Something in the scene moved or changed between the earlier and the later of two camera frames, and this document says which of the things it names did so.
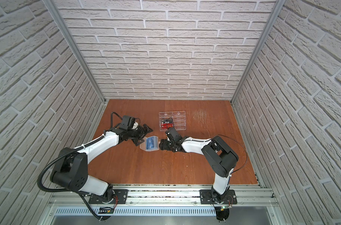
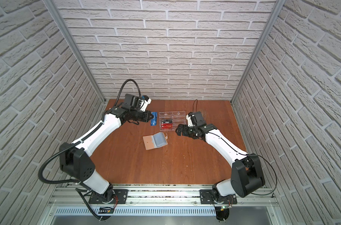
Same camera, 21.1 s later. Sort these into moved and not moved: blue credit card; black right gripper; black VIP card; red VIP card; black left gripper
Moved: black left gripper; blue credit card; black right gripper
Not moved: black VIP card; red VIP card
